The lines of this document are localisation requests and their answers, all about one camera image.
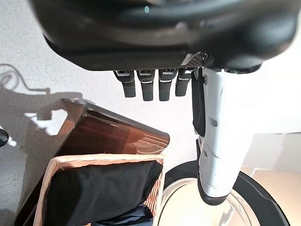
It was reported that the black white robot left hand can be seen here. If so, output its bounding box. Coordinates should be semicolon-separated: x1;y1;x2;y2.
28;0;301;207

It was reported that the brown acrylic stand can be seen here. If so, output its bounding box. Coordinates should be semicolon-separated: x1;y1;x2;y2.
14;98;170;226

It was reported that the rectangular wicker laundry basket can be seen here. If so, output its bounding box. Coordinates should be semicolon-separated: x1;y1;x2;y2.
32;153;166;226

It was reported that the long black folded garment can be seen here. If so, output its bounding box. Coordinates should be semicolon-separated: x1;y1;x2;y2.
44;160;164;226

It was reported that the black object at left edge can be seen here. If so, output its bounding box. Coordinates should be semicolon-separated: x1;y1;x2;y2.
0;129;9;148

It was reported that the round glass washer door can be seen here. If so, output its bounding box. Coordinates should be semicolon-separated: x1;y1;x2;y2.
155;160;291;226

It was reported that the white counter cabinet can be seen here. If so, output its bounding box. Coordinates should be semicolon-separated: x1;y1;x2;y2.
239;133;301;179

